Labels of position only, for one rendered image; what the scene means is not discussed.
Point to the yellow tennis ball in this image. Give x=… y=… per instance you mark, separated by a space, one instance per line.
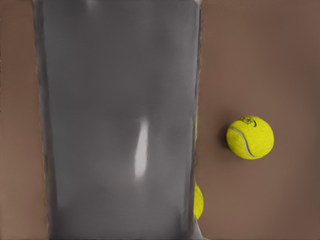
x=250 y=137
x=198 y=201

